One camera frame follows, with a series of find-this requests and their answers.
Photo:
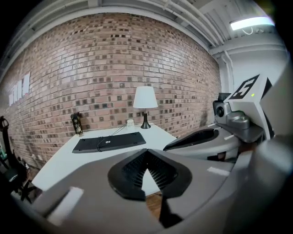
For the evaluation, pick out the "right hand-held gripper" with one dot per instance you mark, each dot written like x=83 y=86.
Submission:
x=247 y=105

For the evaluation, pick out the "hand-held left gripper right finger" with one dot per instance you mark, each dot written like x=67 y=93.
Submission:
x=201 y=178

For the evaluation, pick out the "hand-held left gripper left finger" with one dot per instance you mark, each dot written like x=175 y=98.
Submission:
x=91 y=182

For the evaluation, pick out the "black computer keyboard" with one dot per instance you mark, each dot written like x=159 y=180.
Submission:
x=110 y=142

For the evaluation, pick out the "white table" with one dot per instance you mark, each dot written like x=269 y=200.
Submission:
x=68 y=164

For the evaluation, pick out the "black patterned tumbler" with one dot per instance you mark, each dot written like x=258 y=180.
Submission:
x=77 y=124

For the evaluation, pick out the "white paper cup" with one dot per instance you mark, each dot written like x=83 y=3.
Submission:
x=130 y=123

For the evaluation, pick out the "white shade table lamp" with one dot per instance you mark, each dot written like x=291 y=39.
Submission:
x=145 y=97

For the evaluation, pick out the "black chair with white logo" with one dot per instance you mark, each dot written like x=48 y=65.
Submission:
x=13 y=173

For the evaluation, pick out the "black tripod stand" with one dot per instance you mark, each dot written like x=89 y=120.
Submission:
x=4 y=128

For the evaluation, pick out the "fluorescent ceiling light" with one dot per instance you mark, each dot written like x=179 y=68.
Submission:
x=251 y=22

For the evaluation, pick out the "right hand-held gripper camera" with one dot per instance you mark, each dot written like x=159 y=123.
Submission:
x=220 y=110

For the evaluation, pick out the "white wall outlet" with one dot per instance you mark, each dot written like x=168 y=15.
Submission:
x=34 y=157
x=39 y=157

